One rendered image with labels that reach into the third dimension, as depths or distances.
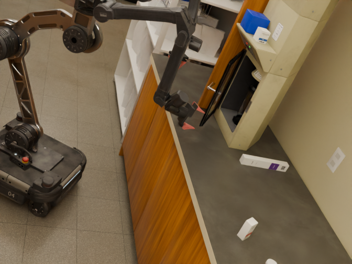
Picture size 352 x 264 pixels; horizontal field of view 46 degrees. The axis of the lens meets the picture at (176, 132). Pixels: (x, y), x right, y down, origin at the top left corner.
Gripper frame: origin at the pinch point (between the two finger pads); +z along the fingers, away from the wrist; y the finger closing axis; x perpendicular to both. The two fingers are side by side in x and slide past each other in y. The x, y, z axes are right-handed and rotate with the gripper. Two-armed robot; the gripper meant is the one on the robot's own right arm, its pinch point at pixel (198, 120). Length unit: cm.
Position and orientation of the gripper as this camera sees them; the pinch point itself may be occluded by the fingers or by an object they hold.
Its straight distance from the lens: 215.1
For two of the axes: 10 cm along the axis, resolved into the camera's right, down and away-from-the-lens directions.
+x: -3.1, -4.6, 8.3
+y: 5.3, -8.1, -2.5
